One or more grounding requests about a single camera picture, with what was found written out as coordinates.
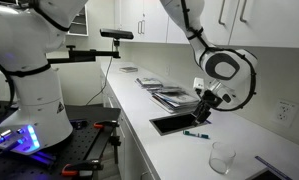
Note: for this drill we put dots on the white lower counter cabinets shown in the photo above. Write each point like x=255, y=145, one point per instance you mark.
x=129, y=150

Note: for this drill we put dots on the black stereo camera bar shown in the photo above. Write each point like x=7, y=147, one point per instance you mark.
x=116, y=33

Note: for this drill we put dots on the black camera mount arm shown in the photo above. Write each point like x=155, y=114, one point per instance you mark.
x=79, y=55

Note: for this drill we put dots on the white wall power outlet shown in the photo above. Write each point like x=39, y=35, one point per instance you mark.
x=284, y=112

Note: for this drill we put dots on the purple tape strip short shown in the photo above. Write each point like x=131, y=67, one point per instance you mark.
x=207, y=121

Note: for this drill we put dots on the flat dark magazine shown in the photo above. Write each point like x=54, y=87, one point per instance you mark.
x=165, y=89

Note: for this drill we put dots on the dark object counter edge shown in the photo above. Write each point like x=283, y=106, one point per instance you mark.
x=272, y=167

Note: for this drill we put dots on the small magazine stack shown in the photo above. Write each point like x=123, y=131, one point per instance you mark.
x=149, y=82

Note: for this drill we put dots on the teal green marker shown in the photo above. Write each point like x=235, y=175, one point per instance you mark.
x=195, y=134

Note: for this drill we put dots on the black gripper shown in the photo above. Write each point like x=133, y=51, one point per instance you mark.
x=211, y=98

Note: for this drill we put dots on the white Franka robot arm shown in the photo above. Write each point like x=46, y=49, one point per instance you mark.
x=229, y=70

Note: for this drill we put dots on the small grey book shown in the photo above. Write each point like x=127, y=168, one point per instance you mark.
x=128, y=69

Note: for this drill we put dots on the black perforated robot table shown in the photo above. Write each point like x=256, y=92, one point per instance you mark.
x=82, y=143

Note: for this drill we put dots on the black clamp screw post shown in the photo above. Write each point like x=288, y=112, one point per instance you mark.
x=114, y=143

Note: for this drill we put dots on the white upper wall cabinets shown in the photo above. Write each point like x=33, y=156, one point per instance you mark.
x=272, y=23

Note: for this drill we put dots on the black rectangular counter cutout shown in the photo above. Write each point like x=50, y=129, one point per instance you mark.
x=172, y=124

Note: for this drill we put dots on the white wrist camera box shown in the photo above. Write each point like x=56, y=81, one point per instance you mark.
x=198, y=83

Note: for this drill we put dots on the clear glass cup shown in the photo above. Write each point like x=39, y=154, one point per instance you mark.
x=220, y=163

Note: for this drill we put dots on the white wall shelf organizer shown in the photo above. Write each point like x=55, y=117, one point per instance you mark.
x=79, y=26

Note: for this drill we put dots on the large magazine stack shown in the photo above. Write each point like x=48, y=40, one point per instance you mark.
x=175, y=100

